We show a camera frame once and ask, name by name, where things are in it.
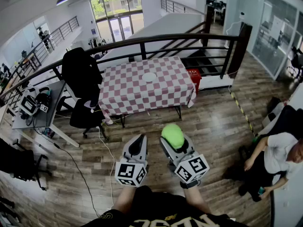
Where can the dark stair railing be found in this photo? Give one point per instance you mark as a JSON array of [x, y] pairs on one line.
[[180, 38]]

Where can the red box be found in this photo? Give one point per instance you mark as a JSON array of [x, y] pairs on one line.
[[195, 79]]

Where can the grey desk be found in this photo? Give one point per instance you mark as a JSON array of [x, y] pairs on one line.
[[42, 119]]

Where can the glass double door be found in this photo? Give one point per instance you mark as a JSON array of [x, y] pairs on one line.
[[119, 27]]

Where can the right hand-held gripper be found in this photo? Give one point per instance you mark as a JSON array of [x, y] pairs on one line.
[[190, 168]]

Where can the person's left forearm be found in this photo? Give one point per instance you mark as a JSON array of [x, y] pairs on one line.
[[125, 198]]

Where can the round ceiling lamp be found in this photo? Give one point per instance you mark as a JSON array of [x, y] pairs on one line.
[[62, 1]]

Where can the black office chair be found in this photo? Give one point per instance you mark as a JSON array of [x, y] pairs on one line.
[[85, 119]]

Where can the black headset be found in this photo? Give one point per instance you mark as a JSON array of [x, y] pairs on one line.
[[43, 98]]

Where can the person's right forearm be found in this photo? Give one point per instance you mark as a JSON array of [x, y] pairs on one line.
[[195, 197]]

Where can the dark curved railing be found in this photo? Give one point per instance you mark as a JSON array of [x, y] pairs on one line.
[[165, 38]]

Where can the black table frame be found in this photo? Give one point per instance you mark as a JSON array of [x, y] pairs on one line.
[[179, 112]]

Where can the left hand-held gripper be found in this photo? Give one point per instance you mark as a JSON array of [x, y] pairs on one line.
[[129, 171]]

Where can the white plate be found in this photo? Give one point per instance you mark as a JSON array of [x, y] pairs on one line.
[[149, 77]]

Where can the red white checkered tablecloth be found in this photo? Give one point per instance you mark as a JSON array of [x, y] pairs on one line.
[[142, 96]]

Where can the person's black printed shirt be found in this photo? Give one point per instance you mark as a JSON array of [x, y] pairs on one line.
[[161, 212]]

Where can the yellow black striped tape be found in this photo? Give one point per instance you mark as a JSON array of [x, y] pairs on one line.
[[241, 109]]

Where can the black wristwatch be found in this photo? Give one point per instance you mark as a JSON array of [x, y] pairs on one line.
[[189, 184]]

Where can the small green object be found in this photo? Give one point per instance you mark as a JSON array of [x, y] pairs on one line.
[[255, 139]]

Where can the white device with screen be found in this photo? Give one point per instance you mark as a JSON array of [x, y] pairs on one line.
[[28, 105]]

